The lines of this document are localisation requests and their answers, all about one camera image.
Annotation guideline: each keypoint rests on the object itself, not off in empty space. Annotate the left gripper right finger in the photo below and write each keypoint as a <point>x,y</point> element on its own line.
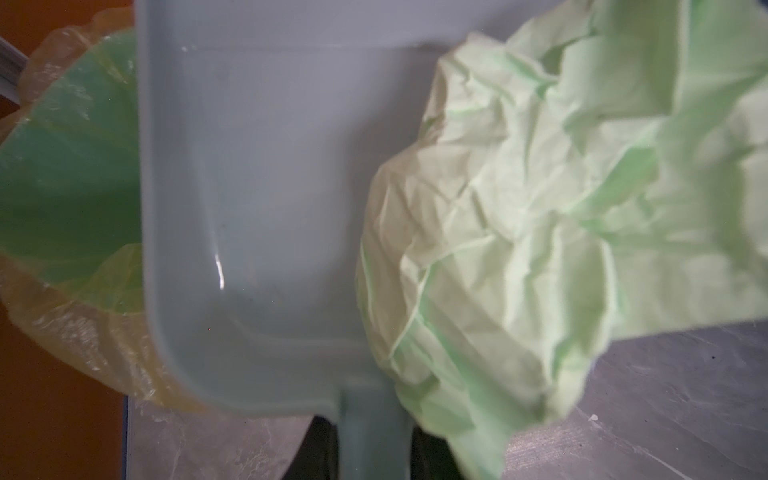
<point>431,458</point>

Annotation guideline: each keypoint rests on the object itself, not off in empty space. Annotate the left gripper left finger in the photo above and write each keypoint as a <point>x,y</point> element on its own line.
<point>317,456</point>

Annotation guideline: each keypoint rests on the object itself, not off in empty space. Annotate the teal dustpan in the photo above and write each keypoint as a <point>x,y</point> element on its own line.
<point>261,126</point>

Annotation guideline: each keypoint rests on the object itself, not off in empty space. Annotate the small green paper scrap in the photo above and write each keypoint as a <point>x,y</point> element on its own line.
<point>599,176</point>

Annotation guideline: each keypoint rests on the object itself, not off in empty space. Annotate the green trash bin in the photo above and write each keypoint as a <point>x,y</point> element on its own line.
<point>70,181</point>

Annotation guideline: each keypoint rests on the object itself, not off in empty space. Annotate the left aluminium corner post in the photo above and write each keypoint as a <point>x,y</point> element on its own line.
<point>12,64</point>

